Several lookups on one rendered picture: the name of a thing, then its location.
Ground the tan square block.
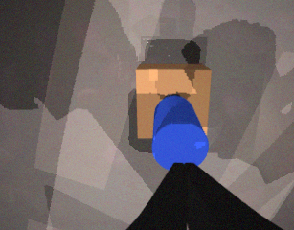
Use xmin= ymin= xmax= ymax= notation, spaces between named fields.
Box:
xmin=135 ymin=64 xmax=212 ymax=138

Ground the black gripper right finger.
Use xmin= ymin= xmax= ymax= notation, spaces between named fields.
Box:
xmin=184 ymin=164 xmax=283 ymax=230

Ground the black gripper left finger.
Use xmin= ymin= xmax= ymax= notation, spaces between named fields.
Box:
xmin=126 ymin=162 xmax=188 ymax=230

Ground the blue marker cap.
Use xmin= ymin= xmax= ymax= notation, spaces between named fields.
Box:
xmin=151 ymin=95 xmax=209 ymax=170

